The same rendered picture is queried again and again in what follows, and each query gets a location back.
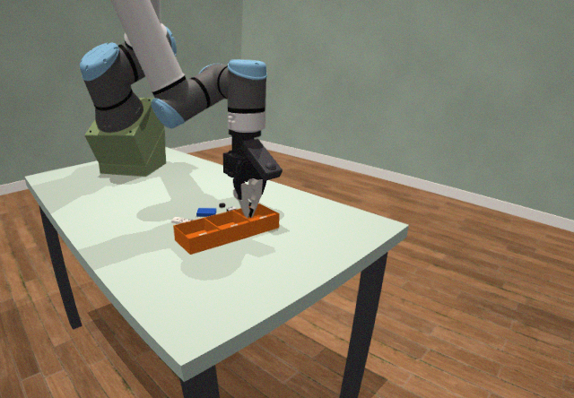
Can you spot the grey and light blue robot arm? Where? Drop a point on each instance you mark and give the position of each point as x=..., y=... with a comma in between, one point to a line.
x=109, y=70

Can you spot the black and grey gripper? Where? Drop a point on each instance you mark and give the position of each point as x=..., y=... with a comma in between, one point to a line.
x=235, y=160

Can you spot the orange rack of bins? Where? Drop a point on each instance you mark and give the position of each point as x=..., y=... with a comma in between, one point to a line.
x=196, y=240

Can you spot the white domino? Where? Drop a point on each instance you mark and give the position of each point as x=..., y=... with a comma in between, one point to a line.
x=178, y=220

